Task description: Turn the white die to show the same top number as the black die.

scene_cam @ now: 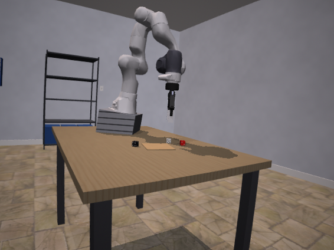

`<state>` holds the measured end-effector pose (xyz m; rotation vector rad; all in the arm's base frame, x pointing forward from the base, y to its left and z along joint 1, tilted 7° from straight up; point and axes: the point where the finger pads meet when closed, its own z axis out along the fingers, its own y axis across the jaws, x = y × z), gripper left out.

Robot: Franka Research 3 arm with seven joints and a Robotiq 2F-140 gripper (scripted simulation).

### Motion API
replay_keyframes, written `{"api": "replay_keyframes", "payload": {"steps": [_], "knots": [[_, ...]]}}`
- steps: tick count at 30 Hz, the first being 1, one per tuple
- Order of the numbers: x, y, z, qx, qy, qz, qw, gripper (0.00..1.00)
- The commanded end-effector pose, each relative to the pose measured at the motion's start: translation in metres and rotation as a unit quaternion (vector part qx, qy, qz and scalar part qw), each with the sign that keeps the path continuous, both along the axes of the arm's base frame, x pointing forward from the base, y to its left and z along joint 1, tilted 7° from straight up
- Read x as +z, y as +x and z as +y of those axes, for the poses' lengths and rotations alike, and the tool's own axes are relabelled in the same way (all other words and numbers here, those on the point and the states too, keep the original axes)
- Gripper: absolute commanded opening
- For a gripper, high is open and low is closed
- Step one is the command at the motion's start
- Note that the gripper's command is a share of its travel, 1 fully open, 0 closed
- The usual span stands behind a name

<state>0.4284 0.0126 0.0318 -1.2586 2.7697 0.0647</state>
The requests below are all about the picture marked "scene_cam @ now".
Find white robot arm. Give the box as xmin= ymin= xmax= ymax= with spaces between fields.
xmin=108 ymin=6 xmax=185 ymax=114

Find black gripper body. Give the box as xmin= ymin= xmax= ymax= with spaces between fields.
xmin=165 ymin=83 xmax=179 ymax=93

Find black die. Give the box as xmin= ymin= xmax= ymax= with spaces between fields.
xmin=132 ymin=141 xmax=139 ymax=147

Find tan square mat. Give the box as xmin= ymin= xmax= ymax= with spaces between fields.
xmin=142 ymin=143 xmax=176 ymax=150

